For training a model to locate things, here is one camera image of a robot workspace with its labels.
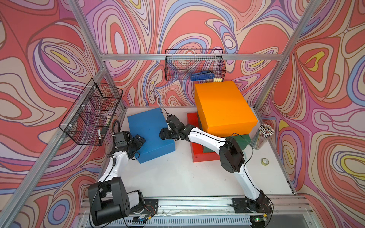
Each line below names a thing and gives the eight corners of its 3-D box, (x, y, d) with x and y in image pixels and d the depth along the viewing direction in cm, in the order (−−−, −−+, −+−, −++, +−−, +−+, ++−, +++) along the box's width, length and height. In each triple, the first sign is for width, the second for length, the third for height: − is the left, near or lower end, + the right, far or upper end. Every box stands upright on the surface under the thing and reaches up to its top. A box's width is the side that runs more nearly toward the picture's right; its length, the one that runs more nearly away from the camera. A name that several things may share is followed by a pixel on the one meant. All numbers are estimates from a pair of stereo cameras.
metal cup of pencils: (248, 146, 98) (259, 130, 84) (252, 138, 102) (263, 122, 88) (258, 151, 95) (271, 136, 81) (262, 143, 99) (275, 128, 85)
